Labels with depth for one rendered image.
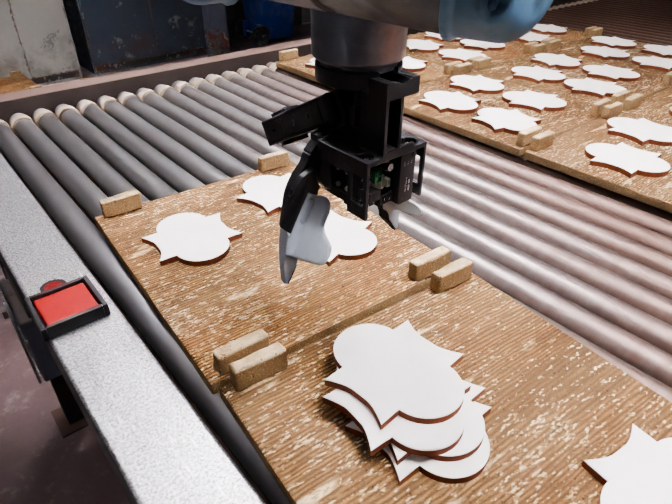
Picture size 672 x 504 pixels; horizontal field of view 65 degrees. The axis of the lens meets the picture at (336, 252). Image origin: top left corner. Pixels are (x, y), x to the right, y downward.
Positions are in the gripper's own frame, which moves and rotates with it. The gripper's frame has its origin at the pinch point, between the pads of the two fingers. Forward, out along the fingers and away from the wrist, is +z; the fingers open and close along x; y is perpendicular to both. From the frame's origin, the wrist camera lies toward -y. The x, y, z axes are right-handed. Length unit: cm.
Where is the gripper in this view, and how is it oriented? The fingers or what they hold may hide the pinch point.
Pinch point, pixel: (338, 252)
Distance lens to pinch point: 55.6
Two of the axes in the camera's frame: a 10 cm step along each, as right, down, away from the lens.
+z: -0.1, 8.2, 5.8
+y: 6.5, 4.4, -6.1
